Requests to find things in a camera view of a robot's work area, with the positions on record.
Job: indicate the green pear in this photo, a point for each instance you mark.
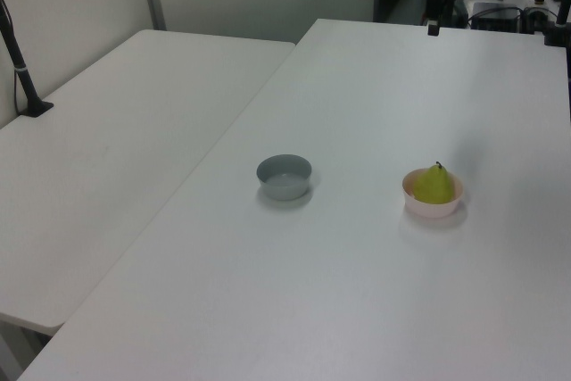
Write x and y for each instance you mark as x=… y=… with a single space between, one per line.
x=432 y=185

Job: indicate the pink bowl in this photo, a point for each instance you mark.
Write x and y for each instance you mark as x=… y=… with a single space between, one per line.
x=430 y=209

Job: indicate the grey bowl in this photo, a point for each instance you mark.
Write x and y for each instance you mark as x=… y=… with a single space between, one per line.
x=284 y=184

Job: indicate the black computer box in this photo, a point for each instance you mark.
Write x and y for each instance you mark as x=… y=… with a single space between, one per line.
x=495 y=15

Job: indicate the black camera stand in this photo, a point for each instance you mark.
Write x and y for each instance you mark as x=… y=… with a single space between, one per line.
x=557 y=24

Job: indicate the black camera pole with base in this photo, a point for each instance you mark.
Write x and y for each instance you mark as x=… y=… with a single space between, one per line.
x=18 y=64

